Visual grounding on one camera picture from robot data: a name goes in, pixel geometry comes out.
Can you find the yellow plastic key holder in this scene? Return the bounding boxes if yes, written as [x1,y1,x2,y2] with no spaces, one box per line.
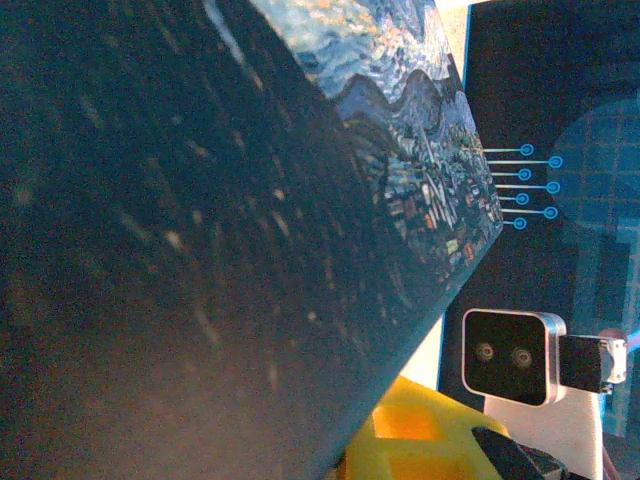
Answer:
[333,374,512,480]

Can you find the painted starry night tin box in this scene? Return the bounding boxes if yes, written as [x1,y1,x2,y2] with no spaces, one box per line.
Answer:
[0,0,505,480]

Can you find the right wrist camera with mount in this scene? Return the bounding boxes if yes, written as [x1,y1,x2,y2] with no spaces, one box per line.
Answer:
[462,308,605,480]

